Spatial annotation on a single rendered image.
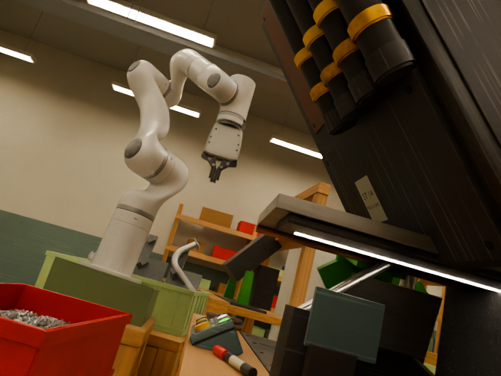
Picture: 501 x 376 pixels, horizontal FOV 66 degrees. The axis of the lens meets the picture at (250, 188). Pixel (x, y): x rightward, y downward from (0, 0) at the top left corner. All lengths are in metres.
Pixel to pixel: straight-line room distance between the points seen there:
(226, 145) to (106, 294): 0.52
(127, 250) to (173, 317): 0.45
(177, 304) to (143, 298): 0.44
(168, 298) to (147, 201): 0.48
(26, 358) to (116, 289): 0.66
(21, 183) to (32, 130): 1.04
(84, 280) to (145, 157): 0.38
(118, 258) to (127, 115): 7.28
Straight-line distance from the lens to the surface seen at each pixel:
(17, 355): 0.50
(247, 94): 1.19
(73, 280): 1.16
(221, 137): 1.14
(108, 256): 1.19
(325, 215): 0.47
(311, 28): 0.53
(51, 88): 8.82
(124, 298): 1.13
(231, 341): 0.73
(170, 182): 1.27
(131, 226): 1.19
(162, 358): 1.46
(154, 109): 1.39
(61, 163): 8.26
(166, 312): 1.56
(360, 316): 0.55
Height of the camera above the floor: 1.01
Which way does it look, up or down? 14 degrees up
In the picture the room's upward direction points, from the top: 15 degrees clockwise
